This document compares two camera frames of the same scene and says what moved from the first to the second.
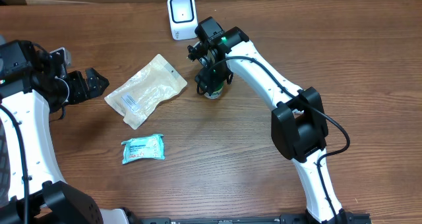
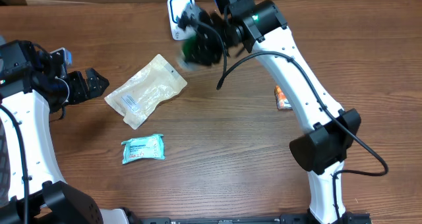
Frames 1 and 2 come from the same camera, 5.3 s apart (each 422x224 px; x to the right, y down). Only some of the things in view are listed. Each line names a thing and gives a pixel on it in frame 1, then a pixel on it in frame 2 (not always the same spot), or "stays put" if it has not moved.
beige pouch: [155, 82] stays put
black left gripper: [82, 92] stays put
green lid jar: [214, 95] to [182, 55]
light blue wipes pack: [150, 147] stays put
